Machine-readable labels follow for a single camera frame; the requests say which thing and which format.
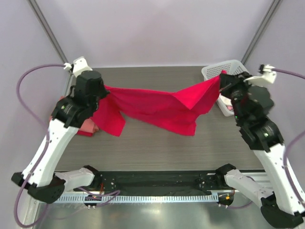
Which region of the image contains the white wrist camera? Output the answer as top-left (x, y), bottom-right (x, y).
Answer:
top-left (64, 56), bottom-right (92, 78)
top-left (244, 64), bottom-right (277, 87)

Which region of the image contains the white perforated plastic basket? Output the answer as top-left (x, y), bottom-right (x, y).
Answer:
top-left (201, 60), bottom-right (248, 116)

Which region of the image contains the slotted grey cable duct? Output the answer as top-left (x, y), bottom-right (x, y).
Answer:
top-left (55, 193), bottom-right (218, 204)

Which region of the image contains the aluminium frame post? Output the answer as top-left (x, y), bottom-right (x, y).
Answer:
top-left (241, 0), bottom-right (283, 64)
top-left (27, 0), bottom-right (68, 62)

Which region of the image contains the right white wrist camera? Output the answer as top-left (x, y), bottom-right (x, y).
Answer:
top-left (244, 64), bottom-right (277, 87)

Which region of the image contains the white printed t shirt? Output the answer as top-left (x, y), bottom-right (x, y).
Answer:
top-left (219, 95), bottom-right (233, 111)

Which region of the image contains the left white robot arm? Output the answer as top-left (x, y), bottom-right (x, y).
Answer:
top-left (11, 71), bottom-right (109, 204)

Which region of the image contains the right aluminium frame post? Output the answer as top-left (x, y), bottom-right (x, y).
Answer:
top-left (241, 0), bottom-right (283, 64)

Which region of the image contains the crimson red t shirt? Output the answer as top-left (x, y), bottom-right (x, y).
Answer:
top-left (91, 76), bottom-right (220, 136)

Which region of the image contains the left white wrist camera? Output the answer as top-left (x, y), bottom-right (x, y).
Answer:
top-left (64, 56), bottom-right (92, 78)

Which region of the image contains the folded salmon pink t shirt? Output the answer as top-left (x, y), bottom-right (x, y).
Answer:
top-left (50, 96), bottom-right (99, 133)

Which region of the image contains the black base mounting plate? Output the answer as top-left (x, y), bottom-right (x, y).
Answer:
top-left (82, 170), bottom-right (232, 196)

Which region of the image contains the left aluminium frame post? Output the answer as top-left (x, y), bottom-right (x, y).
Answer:
top-left (27, 0), bottom-right (68, 62)

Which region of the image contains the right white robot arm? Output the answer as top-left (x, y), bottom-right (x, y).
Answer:
top-left (214, 72), bottom-right (305, 229)

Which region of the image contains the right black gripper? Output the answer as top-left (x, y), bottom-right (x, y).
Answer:
top-left (219, 71), bottom-right (259, 124)

